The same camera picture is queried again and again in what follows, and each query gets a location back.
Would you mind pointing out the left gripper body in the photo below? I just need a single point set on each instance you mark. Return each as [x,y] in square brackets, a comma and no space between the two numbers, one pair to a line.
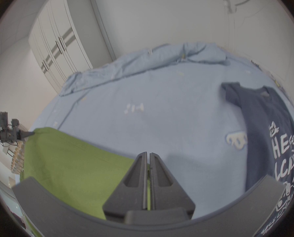
[16,135]

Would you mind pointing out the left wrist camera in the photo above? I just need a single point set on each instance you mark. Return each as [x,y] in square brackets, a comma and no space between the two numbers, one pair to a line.
[15,123]

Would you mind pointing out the green shorts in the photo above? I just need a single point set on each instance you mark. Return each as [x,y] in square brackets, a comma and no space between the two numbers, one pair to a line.
[75,169]

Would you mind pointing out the pale blue quilt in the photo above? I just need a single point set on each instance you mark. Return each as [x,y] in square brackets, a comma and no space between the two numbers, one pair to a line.
[137,60]

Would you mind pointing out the dark blue printed T-shirt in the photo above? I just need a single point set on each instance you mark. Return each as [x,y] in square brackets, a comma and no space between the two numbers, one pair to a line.
[262,122]

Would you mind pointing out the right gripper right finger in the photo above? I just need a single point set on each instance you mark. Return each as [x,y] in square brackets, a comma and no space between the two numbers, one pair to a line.
[164,194]

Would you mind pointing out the round woven basket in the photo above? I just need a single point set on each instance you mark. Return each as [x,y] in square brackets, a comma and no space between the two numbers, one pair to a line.
[17,159]

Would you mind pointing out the bed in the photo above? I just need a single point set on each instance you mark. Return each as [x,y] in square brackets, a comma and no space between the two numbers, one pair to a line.
[161,112]

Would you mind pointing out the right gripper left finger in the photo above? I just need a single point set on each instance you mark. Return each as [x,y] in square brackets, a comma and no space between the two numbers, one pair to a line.
[132,194]

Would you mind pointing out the white wardrobe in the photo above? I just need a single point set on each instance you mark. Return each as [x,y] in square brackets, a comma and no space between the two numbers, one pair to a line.
[55,33]

